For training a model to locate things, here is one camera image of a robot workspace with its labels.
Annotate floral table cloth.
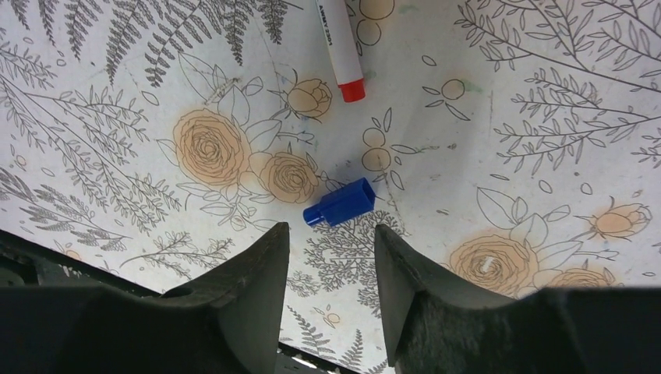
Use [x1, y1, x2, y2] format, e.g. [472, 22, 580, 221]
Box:
[1, 1, 660, 373]

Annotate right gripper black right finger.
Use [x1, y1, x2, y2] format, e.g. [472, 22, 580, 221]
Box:
[374, 224, 660, 373]

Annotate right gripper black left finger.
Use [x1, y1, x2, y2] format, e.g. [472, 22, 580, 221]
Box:
[1, 222, 290, 373]

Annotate blue pen cap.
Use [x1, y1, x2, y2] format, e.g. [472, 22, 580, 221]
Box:
[302, 178, 376, 227]

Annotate white pen green tip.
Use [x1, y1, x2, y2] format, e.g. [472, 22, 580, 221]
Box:
[315, 0, 366, 103]

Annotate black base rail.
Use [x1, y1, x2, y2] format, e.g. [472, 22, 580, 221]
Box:
[1, 231, 354, 373]

